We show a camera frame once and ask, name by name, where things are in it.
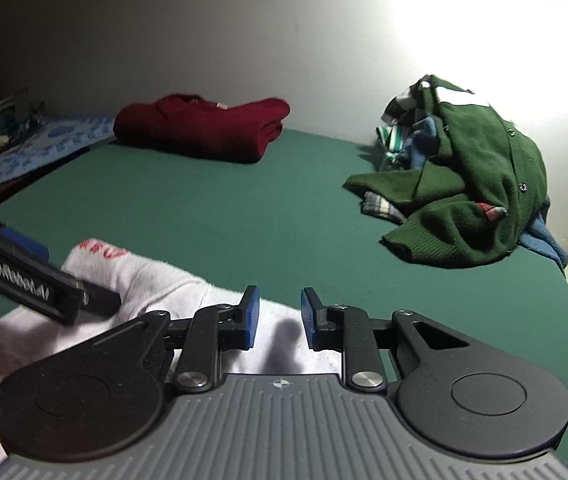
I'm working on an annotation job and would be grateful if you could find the dark red sweater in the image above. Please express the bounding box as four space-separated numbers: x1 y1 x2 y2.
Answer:
113 94 291 164

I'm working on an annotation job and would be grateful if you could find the white polo shirt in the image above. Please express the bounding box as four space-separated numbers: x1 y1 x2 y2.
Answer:
0 237 345 478

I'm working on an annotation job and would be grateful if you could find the red plaid garment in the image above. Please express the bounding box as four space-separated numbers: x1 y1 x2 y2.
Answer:
474 202 509 222

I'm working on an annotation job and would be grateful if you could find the blue patterned cloth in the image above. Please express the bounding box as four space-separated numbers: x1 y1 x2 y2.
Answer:
0 115 116 202

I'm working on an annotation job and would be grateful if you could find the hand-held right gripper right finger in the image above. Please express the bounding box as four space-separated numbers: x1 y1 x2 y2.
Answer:
300 286 470 394

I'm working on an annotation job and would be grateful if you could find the bright green white striped garment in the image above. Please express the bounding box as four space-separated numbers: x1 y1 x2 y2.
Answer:
375 125 408 162

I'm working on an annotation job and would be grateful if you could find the light blue knit garment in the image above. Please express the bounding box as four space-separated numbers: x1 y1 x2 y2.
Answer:
404 116 441 171

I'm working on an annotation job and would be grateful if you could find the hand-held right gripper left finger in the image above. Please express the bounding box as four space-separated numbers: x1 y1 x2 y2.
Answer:
94 285 260 395

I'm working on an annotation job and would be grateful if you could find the blue fabric garment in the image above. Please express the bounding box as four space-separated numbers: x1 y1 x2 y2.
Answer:
516 195 568 274

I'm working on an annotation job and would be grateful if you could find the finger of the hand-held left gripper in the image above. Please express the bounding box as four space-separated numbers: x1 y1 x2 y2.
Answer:
76 285 122 318
0 227 49 262

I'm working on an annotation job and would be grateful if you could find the grey plaid garment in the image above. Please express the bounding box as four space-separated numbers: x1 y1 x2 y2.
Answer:
361 191 408 224

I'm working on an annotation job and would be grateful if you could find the dark green white striped shirt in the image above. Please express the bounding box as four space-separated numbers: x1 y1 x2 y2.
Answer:
381 77 475 126

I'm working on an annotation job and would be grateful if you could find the pile of green clothes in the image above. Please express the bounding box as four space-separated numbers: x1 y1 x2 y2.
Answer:
343 75 549 267

